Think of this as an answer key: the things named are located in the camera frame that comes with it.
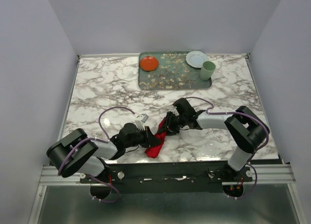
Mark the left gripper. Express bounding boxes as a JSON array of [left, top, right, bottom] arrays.
[[124, 126, 161, 149]]

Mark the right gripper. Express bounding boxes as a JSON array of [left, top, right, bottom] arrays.
[[156, 111, 187, 136]]

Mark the red cloth napkin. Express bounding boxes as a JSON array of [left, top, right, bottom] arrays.
[[145, 131, 167, 158]]

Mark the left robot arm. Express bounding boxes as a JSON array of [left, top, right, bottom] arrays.
[[46, 123, 162, 183]]

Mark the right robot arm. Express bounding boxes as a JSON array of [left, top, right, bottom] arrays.
[[157, 98, 270, 181]]

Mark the floral teal serving tray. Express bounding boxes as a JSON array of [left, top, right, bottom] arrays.
[[138, 51, 212, 90]]

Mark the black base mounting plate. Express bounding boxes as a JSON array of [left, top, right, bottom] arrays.
[[80, 162, 253, 194]]

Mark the orange saucer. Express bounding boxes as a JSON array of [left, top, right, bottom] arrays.
[[139, 56, 158, 71]]

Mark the green cup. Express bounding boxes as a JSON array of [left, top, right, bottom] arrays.
[[200, 61, 216, 81]]

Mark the light blue plate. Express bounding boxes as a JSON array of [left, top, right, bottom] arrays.
[[186, 51, 209, 69]]

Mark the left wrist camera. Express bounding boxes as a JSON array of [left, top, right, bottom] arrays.
[[134, 114, 149, 130]]

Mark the aluminium frame rail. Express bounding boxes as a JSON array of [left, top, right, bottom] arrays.
[[39, 164, 295, 186]]

